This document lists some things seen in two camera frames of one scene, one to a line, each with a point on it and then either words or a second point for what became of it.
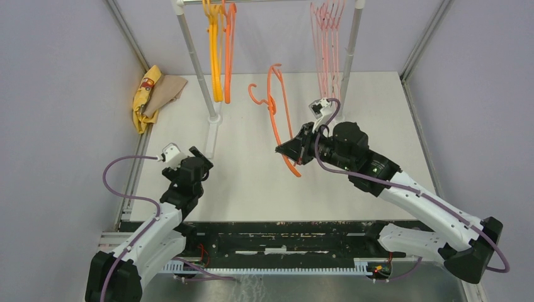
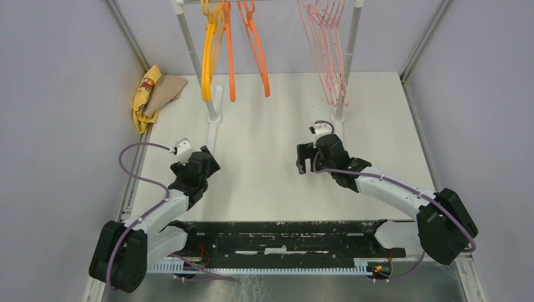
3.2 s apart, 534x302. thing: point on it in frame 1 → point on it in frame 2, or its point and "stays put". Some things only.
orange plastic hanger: [270, 104] → [250, 27]
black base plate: [289, 241] stays put
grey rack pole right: [358, 12] stays put
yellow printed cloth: [142, 98] stays put
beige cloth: [167, 89] stays put
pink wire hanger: [321, 14] → [339, 95]
